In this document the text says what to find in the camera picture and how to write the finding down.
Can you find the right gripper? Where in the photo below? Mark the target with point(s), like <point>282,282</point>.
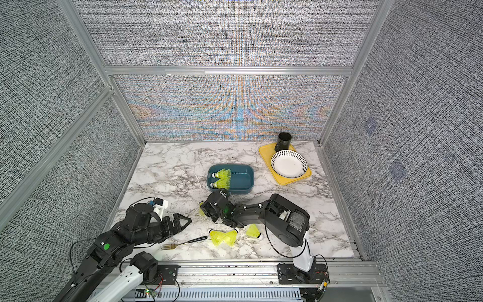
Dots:
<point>205,207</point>

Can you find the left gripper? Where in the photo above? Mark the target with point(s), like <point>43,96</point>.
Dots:
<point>171,229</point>

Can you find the aluminium front rail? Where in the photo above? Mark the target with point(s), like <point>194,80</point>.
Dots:
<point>262,273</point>

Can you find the white patterned bowl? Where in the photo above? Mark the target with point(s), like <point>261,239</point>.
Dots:
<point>289,164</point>

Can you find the yellow shuttlecock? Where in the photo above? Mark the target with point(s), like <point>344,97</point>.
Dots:
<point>230,238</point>
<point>253,232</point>
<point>221,184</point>
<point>222,174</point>
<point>201,212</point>
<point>217,237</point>

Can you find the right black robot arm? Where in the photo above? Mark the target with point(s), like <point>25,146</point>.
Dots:
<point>286,220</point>

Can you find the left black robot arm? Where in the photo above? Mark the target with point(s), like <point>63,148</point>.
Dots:
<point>141,225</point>

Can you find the teal storage box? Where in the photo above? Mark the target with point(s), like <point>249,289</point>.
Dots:
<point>242,178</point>

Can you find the yellow tray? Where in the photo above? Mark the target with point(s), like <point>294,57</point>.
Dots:
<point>266,152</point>

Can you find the black cup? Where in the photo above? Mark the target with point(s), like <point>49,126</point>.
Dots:
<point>283,141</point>

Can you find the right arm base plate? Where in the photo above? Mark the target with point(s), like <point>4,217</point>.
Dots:
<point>289,274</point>

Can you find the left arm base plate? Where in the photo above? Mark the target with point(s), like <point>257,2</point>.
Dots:
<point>166,274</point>

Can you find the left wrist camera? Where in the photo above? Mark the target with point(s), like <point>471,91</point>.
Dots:
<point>159,206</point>

